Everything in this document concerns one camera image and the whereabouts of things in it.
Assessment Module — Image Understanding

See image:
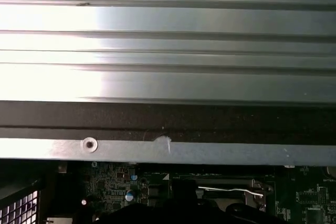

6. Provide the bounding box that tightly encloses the green motherboard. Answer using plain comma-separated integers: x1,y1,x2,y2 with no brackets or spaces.
56,162,336,224

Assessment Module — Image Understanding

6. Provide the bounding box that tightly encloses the CPU socket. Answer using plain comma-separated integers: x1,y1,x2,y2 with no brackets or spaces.
170,178,274,224

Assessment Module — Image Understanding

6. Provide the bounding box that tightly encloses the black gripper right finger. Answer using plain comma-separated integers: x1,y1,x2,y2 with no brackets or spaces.
183,180,281,224

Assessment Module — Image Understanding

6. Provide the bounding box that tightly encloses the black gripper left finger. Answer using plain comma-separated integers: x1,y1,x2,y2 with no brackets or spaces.
101,180,184,224

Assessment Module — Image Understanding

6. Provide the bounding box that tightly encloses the metal locking lever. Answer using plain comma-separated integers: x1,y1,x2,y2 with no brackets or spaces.
197,186,264,198

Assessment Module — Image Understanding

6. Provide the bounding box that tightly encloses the black PC case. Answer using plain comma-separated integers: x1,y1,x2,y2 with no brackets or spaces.
0,100,336,224

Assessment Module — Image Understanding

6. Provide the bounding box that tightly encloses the metal socket cover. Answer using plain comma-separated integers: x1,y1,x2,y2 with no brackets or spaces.
195,191,266,224

